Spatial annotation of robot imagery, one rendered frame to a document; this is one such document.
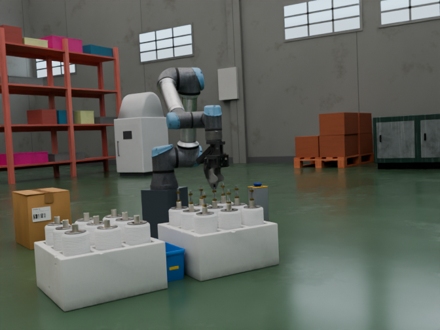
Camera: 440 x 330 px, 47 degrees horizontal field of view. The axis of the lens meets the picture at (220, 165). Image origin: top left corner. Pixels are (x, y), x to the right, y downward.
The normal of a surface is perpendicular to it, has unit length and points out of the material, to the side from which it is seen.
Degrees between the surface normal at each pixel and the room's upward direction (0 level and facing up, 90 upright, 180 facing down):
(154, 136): 90
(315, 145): 90
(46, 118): 90
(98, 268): 90
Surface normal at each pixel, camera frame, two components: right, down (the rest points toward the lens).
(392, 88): -0.52, 0.07
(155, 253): 0.55, 0.02
